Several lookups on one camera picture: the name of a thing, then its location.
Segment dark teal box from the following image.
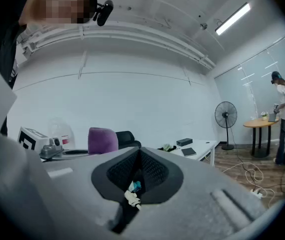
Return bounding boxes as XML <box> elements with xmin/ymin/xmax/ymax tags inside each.
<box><xmin>176</xmin><ymin>137</ymin><xmax>194</xmax><ymax>147</ymax></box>

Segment purple cloth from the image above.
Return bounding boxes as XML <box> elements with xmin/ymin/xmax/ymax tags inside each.
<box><xmin>87</xmin><ymin>127</ymin><xmax>120</xmax><ymax>155</ymax></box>

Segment black notebook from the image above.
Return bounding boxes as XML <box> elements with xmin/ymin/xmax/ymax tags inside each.
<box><xmin>180</xmin><ymin>147</ymin><xmax>198</xmax><ymax>158</ymax></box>

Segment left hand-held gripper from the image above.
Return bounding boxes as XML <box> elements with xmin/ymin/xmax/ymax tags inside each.
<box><xmin>17</xmin><ymin>126</ymin><xmax>90</xmax><ymax>160</ymax></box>

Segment black head camera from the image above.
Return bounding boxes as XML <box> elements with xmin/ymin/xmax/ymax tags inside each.
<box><xmin>92</xmin><ymin>0</ymin><xmax>115</xmax><ymax>27</ymax></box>

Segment white ceiling pipes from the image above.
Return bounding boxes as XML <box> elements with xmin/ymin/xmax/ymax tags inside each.
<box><xmin>19</xmin><ymin>21</ymin><xmax>217</xmax><ymax>71</ymax></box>

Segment white cable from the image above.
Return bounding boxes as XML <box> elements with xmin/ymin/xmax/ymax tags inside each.
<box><xmin>221</xmin><ymin>160</ymin><xmax>280</xmax><ymax>208</ymax></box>

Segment black drawstring pouch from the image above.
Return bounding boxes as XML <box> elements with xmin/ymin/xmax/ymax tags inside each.
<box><xmin>157</xmin><ymin>145</ymin><xmax>178</xmax><ymax>152</ymax></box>

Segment black office chair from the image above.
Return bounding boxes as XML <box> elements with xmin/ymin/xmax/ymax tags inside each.
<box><xmin>115</xmin><ymin>130</ymin><xmax>142</xmax><ymax>150</ymax></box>

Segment person's head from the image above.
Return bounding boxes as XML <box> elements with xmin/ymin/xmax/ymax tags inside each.
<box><xmin>18</xmin><ymin>0</ymin><xmax>98</xmax><ymax>30</ymax></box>

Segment long ceiling light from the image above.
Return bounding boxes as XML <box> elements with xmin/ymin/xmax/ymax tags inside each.
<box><xmin>214</xmin><ymin>2</ymin><xmax>252</xmax><ymax>36</ymax></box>

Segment white power strip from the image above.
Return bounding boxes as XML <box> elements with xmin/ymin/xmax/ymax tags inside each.
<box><xmin>250</xmin><ymin>188</ymin><xmax>264</xmax><ymax>199</ymax></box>

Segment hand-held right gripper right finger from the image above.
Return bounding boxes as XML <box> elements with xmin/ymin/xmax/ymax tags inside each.
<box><xmin>122</xmin><ymin>146</ymin><xmax>268</xmax><ymax>240</ymax></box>

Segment clear plastic water jug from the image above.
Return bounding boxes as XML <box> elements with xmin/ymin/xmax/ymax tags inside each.
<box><xmin>47</xmin><ymin>117</ymin><xmax>76</xmax><ymax>150</ymax></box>

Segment person's black shirt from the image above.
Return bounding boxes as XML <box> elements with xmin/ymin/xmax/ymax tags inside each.
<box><xmin>0</xmin><ymin>18</ymin><xmax>28</xmax><ymax>137</ymax></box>

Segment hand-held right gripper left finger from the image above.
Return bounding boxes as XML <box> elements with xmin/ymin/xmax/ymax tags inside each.
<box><xmin>41</xmin><ymin>146</ymin><xmax>142</xmax><ymax>240</ymax></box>

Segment round wooden table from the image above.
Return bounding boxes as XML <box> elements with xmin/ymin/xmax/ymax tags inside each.
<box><xmin>242</xmin><ymin>117</ymin><xmax>281</xmax><ymax>159</ymax></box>

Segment black pedestal fan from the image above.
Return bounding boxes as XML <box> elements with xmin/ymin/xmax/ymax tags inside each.
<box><xmin>214</xmin><ymin>101</ymin><xmax>238</xmax><ymax>151</ymax></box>

